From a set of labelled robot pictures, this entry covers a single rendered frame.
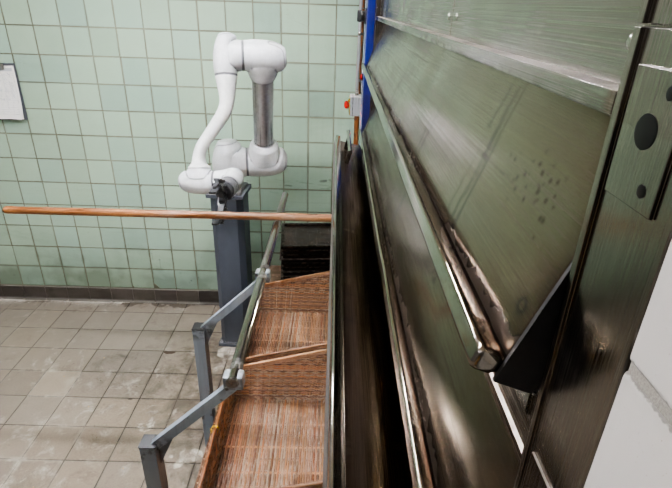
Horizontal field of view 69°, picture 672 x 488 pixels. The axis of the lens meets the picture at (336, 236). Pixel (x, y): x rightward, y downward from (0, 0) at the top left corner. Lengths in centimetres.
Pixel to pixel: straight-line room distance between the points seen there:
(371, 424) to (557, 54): 53
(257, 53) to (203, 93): 85
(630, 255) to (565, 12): 20
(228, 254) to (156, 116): 95
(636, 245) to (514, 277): 13
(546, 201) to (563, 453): 17
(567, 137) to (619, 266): 14
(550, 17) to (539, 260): 19
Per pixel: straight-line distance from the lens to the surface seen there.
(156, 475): 145
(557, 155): 40
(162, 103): 318
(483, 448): 54
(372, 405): 76
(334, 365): 77
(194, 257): 349
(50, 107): 347
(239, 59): 233
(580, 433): 34
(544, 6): 45
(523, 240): 39
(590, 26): 38
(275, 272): 277
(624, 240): 29
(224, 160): 266
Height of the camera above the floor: 194
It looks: 25 degrees down
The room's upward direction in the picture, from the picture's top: 2 degrees clockwise
